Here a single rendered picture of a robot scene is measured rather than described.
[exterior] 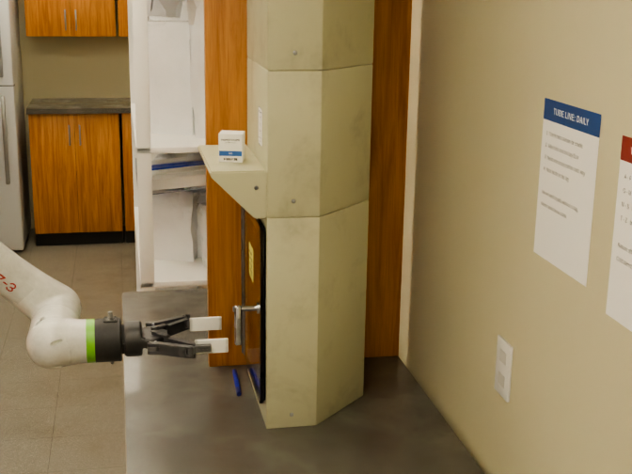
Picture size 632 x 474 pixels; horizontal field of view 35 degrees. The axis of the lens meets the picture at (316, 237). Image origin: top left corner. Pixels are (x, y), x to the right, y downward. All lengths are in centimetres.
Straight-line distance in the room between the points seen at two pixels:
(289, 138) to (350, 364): 57
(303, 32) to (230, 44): 39
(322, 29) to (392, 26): 44
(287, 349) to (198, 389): 34
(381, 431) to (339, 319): 26
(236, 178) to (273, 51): 26
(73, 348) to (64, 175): 505
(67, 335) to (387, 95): 94
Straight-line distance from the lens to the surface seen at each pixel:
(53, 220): 720
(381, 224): 250
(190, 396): 237
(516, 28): 190
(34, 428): 450
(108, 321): 213
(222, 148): 211
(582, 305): 167
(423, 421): 226
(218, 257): 244
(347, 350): 227
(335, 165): 209
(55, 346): 211
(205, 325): 223
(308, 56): 201
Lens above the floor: 190
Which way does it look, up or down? 15 degrees down
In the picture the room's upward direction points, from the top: 1 degrees clockwise
